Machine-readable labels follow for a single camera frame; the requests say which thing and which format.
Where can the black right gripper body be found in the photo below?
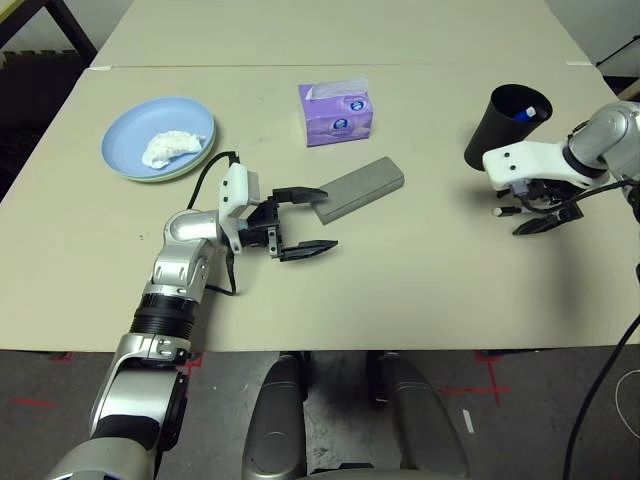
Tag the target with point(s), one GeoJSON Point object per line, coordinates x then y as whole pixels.
{"type": "Point", "coordinates": [545, 194]}

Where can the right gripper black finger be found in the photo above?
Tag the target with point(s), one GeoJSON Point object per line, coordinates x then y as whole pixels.
{"type": "Point", "coordinates": [542, 225]}

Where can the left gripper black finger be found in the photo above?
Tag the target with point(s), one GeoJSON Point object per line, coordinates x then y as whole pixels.
{"type": "Point", "coordinates": [300, 195]}
{"type": "Point", "coordinates": [307, 250]}

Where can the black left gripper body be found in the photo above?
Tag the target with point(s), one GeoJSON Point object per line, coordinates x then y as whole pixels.
{"type": "Point", "coordinates": [262, 227]}

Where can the grey glasses case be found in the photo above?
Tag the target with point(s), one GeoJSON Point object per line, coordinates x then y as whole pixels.
{"type": "Point", "coordinates": [360, 190]}

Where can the white tissue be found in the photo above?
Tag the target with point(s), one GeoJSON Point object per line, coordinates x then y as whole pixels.
{"type": "Point", "coordinates": [170, 150]}

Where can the blue plastic plate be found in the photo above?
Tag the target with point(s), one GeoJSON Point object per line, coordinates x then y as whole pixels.
{"type": "Point", "coordinates": [130, 135]}

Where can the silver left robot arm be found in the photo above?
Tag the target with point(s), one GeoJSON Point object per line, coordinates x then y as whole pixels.
{"type": "Point", "coordinates": [185, 230]}

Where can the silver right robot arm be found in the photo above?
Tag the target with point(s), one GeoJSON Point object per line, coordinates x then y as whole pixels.
{"type": "Point", "coordinates": [615, 130]}

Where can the black plastic cup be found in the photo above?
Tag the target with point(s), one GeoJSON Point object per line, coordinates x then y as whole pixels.
{"type": "Point", "coordinates": [487, 140]}

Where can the purple tissue box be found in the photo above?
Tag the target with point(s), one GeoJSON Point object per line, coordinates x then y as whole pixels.
{"type": "Point", "coordinates": [340, 120]}

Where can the green plastic plate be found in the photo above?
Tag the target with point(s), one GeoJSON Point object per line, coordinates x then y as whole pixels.
{"type": "Point", "coordinates": [207, 157]}

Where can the white tape strip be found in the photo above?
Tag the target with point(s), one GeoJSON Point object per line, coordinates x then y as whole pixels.
{"type": "Point", "coordinates": [577, 63]}
{"type": "Point", "coordinates": [467, 421]}
{"type": "Point", "coordinates": [100, 67]}

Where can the red tape cross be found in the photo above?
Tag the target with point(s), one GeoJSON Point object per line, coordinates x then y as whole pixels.
{"type": "Point", "coordinates": [495, 388]}

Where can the grey robot left leg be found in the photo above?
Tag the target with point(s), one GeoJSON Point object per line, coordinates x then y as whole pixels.
{"type": "Point", "coordinates": [277, 420]}

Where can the grey robot leg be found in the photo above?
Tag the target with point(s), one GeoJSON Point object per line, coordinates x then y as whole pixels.
{"type": "Point", "coordinates": [420, 420]}
{"type": "Point", "coordinates": [277, 420]}

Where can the grey robot right leg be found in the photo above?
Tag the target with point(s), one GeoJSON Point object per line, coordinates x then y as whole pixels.
{"type": "Point", "coordinates": [420, 420]}

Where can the black foam floor mats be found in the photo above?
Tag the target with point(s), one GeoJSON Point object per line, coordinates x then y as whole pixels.
{"type": "Point", "coordinates": [30, 100]}

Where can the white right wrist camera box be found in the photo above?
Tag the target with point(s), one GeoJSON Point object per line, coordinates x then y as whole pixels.
{"type": "Point", "coordinates": [530, 160]}

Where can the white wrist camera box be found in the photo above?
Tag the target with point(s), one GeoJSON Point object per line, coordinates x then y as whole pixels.
{"type": "Point", "coordinates": [530, 160]}
{"type": "Point", "coordinates": [235, 185]}

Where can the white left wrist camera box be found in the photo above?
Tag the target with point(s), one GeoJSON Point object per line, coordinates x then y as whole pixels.
{"type": "Point", "coordinates": [235, 185]}

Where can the wooden furniture frame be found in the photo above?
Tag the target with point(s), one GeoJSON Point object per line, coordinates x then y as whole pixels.
{"type": "Point", "coordinates": [632, 90]}

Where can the black frame side table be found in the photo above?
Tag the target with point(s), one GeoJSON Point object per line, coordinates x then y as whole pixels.
{"type": "Point", "coordinates": [80, 30]}

